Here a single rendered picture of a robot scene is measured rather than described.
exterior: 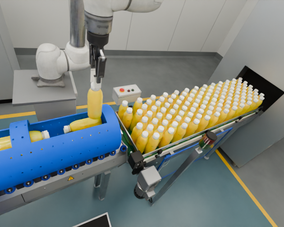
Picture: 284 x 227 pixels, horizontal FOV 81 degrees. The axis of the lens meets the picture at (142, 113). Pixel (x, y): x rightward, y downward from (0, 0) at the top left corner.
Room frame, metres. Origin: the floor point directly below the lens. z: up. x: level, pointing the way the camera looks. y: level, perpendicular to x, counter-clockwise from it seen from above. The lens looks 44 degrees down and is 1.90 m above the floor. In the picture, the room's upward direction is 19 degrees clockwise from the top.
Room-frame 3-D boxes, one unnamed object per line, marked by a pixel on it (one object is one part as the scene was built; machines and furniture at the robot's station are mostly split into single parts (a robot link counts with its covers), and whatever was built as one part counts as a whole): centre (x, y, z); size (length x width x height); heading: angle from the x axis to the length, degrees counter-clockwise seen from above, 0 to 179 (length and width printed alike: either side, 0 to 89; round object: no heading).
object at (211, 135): (0.68, -0.41, 1.18); 0.06 x 0.06 x 0.16
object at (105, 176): (0.58, 0.11, 0.31); 0.06 x 0.06 x 0.63; 44
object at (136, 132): (0.73, -0.01, 0.99); 0.07 x 0.07 x 0.19
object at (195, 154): (0.68, -0.41, 0.55); 0.04 x 0.04 x 1.10; 44
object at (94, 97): (0.57, 0.23, 1.32); 0.07 x 0.07 x 0.19
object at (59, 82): (0.94, 0.76, 1.05); 0.22 x 0.18 x 0.06; 121
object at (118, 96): (1.03, 0.16, 1.05); 0.20 x 0.10 x 0.10; 134
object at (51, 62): (0.96, 0.73, 1.18); 0.18 x 0.16 x 0.22; 139
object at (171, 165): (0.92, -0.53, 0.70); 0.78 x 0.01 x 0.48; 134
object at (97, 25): (0.57, 0.23, 1.69); 0.09 x 0.09 x 0.06
